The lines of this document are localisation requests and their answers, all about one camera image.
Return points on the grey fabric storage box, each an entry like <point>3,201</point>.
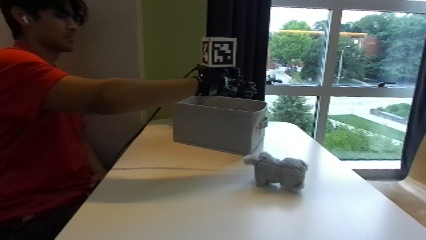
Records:
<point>220,125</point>

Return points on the grey soft toy animal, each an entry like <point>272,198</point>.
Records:
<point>279,171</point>

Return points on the white earbud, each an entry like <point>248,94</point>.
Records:
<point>25,19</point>

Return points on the the person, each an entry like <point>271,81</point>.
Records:
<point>42,110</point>

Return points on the white marker cube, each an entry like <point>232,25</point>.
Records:
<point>220,51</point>

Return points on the white window frame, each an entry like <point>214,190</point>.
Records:
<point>331,90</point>

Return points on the red t-shirt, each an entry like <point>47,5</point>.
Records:
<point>38,133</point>

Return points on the dark blue curtain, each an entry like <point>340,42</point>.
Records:
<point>415,113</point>
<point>238,30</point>

